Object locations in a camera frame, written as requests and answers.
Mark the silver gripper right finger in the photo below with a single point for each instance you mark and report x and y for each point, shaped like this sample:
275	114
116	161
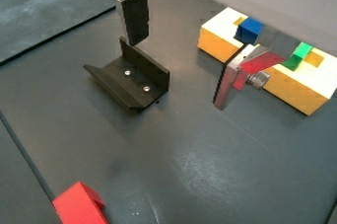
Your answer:
244	69

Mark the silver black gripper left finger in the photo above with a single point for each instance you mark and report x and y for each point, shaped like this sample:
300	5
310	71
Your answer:
135	15

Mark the red wooden block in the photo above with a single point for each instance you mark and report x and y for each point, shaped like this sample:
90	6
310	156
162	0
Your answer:
79	206

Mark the yellow white wooden board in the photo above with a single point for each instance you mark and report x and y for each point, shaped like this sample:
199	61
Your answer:
306	87

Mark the blue wooden block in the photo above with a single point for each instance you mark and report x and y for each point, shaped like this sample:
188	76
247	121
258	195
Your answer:
248	31

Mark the green wooden block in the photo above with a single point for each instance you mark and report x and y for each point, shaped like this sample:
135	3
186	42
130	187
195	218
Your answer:
298	56

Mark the black angle bracket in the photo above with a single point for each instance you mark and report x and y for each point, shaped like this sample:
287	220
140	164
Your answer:
134	78

